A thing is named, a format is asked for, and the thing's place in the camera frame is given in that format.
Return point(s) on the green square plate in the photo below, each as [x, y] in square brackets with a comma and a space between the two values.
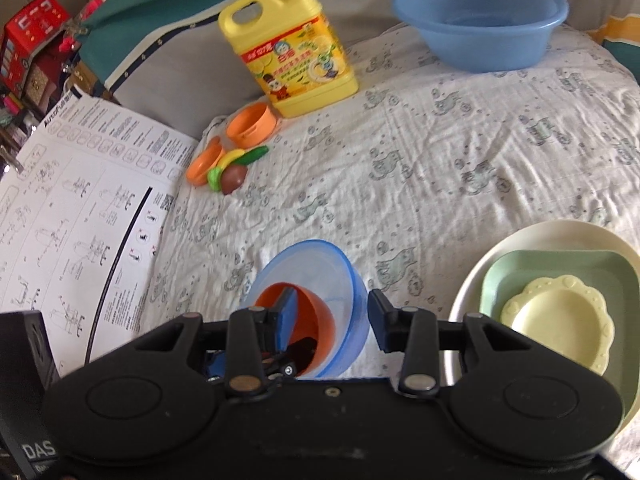
[505, 275]

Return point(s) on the yellow detergent bottle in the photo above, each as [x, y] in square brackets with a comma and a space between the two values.
[295, 60]

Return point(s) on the white printed blanket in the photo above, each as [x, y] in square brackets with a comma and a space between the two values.
[425, 160]

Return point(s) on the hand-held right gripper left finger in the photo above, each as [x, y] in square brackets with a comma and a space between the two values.
[287, 310]

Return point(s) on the orange plastic bowl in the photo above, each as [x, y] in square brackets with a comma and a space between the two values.
[315, 320]

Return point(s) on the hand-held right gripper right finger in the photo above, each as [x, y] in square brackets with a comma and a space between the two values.
[380, 317]

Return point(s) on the orange toy pot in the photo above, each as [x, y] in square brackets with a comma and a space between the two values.
[250, 130]

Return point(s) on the red cardboard box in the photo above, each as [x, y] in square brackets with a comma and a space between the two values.
[30, 25]

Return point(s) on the blue plastic basin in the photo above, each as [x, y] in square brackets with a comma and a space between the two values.
[470, 50]

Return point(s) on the brown toy vegetable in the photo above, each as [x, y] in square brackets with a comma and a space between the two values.
[234, 179]

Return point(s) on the teal grey sofa cover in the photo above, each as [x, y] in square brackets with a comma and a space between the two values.
[165, 70]

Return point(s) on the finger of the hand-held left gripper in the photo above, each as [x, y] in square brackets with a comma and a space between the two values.
[216, 362]
[297, 355]

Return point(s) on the striped cushion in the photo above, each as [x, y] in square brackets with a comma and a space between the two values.
[622, 40]

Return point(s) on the yellow toy banana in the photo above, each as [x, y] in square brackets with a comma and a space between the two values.
[230, 157]

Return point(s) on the yellow flower-shaped plate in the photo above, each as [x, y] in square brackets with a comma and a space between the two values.
[560, 325]

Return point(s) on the light green toy piece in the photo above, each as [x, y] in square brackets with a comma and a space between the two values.
[215, 180]

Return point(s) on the large white plate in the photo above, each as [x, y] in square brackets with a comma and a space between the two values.
[550, 232]

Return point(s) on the white instruction sheet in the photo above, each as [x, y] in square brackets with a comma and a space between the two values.
[75, 210]

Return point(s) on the dark green toy vegetable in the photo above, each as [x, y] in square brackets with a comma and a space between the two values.
[255, 154]

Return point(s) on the blue translucent bowl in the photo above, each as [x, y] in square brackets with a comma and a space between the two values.
[357, 330]

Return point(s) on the orange toy lid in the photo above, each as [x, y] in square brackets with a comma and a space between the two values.
[200, 167]

